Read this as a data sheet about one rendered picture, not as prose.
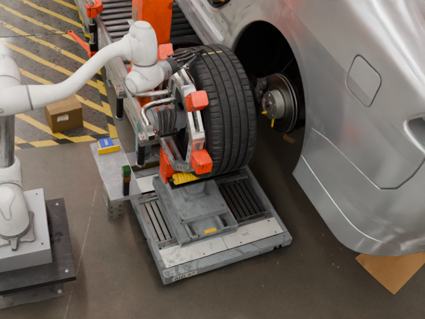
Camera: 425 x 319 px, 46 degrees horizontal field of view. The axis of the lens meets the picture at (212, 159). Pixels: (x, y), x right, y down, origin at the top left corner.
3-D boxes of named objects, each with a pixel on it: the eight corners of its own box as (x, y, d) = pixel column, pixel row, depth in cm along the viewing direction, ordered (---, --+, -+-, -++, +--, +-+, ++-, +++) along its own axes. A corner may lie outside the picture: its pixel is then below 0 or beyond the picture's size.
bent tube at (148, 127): (187, 125, 229) (189, 107, 222) (147, 132, 222) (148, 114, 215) (173, 100, 240) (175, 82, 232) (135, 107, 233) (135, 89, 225)
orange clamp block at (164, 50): (175, 61, 246) (172, 42, 245) (160, 63, 243) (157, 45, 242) (171, 63, 253) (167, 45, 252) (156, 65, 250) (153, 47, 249)
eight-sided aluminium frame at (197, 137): (195, 190, 256) (210, 111, 216) (184, 193, 253) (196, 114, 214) (159, 119, 287) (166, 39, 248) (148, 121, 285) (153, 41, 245)
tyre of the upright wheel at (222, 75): (201, 137, 303) (255, 192, 252) (165, 145, 295) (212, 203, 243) (200, 28, 271) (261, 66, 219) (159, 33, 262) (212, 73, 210)
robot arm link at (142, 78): (166, 87, 215) (164, 59, 207) (139, 101, 205) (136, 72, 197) (148, 80, 220) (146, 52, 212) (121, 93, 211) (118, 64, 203)
